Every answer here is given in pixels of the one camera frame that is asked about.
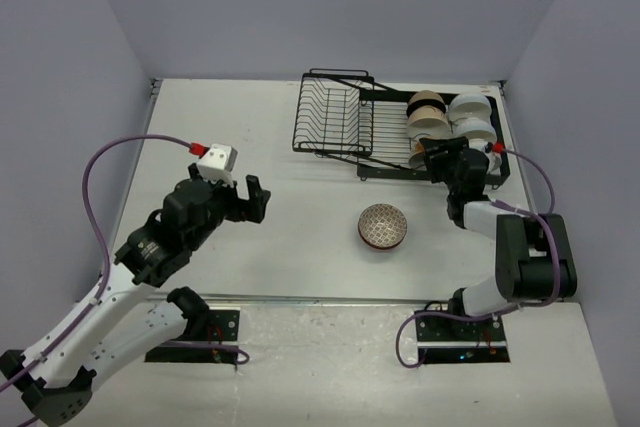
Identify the black wire dish rack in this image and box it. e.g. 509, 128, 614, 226
292, 67, 511, 191

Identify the cream bowl orange flower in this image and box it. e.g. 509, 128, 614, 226
408, 137, 427, 171

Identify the brown patterned bowl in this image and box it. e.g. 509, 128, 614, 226
357, 203, 408, 238

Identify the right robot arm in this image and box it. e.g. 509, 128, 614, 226
420, 137, 577, 340

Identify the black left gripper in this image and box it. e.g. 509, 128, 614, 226
186, 162, 270, 251

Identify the white bowl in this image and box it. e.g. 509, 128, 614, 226
447, 93, 492, 123
452, 118, 497, 143
486, 152, 502, 175

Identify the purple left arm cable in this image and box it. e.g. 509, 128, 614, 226
0, 133, 251, 427

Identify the white bowl front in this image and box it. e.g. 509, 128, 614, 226
486, 152, 502, 175

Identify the red patterned bowl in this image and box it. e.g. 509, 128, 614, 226
358, 232, 405, 251

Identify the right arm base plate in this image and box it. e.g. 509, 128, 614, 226
414, 316, 510, 366

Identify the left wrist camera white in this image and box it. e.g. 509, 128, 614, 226
196, 144, 238, 186

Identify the beige bowl black interior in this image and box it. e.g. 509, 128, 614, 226
406, 90, 446, 117

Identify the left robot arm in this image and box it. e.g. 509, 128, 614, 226
1, 166, 271, 426

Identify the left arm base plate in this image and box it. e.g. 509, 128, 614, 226
144, 309, 248, 366

